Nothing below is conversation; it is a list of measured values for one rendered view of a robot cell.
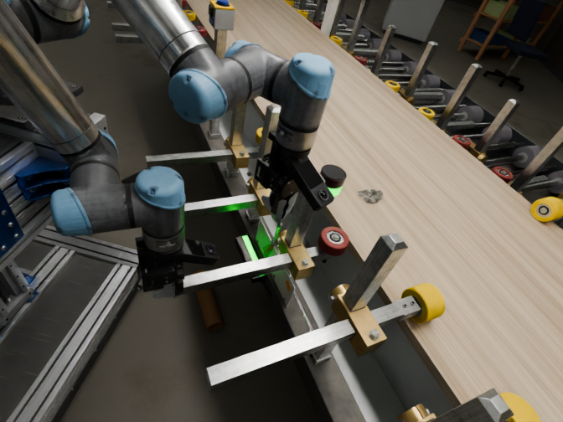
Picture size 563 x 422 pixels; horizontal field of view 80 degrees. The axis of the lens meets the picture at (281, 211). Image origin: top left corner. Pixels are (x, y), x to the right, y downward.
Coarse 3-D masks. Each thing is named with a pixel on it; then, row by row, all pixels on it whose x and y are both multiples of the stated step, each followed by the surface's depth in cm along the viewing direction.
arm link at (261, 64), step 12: (228, 48) 58; (240, 48) 57; (252, 48) 57; (240, 60) 52; (252, 60) 54; (264, 60) 55; (276, 60) 56; (288, 60) 56; (252, 72) 53; (264, 72) 55; (276, 72) 55; (252, 84) 53; (264, 84) 56; (252, 96) 55; (264, 96) 58
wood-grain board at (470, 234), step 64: (192, 0) 214; (256, 0) 244; (320, 128) 131; (384, 128) 142; (384, 192) 110; (448, 192) 118; (512, 192) 126; (448, 256) 95; (512, 256) 100; (448, 320) 79; (512, 320) 83; (448, 384) 68; (512, 384) 71
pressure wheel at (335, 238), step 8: (328, 232) 92; (336, 232) 92; (344, 232) 92; (320, 240) 90; (328, 240) 89; (336, 240) 90; (344, 240) 90; (320, 248) 91; (328, 248) 88; (336, 248) 88; (344, 248) 89
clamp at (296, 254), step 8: (280, 248) 93; (288, 248) 89; (296, 248) 90; (304, 248) 90; (296, 256) 88; (304, 256) 88; (296, 264) 86; (312, 264) 87; (296, 272) 86; (304, 272) 87
